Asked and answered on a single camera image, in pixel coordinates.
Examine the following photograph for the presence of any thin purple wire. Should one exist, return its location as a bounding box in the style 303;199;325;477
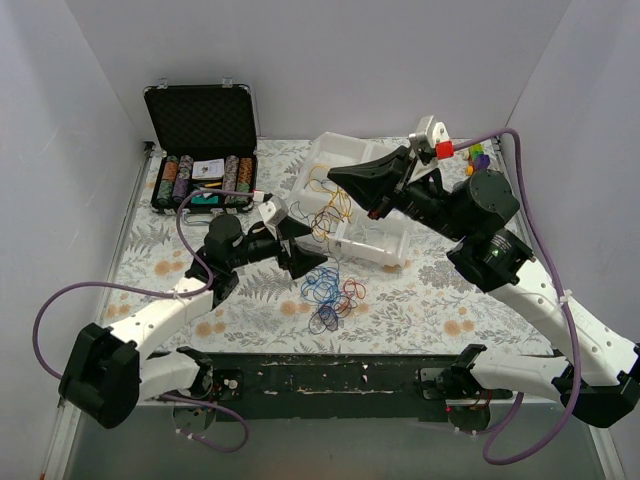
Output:
290;200;321;231

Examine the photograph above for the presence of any thin white wire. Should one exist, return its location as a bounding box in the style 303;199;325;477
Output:
349;222;396;246

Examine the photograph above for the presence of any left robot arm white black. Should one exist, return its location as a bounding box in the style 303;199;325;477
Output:
58;214;327;429

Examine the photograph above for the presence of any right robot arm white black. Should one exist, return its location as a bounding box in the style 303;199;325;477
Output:
327;147;639;428

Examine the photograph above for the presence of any white plastic compartment tray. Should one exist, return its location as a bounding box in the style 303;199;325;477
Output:
287;132;413;266

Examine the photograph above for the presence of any colourful toy block figure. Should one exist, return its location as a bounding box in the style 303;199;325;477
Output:
466;144;491;176

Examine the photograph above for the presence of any playing card deck box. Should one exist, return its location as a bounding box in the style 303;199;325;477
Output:
192;158;225;181

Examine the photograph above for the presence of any black poker chip case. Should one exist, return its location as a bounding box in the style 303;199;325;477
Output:
144;84;258;214

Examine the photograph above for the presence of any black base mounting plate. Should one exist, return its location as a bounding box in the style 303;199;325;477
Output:
149;352;516;422

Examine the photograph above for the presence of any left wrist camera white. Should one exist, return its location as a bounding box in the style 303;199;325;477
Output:
258;195;289;240

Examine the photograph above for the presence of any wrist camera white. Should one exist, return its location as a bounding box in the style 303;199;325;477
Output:
408;115;455;180
258;195;289;240

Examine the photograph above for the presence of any tangled coloured wire pile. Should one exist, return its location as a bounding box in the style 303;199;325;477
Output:
298;265;370;335

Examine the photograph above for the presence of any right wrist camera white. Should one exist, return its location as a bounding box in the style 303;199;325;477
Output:
408;115;455;180

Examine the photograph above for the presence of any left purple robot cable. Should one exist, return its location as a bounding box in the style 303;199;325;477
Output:
31;189;266;454

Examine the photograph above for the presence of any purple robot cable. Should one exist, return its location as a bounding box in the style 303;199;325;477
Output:
31;189;266;454
449;127;582;465

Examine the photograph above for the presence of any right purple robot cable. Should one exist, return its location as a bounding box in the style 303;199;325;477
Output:
449;127;582;465

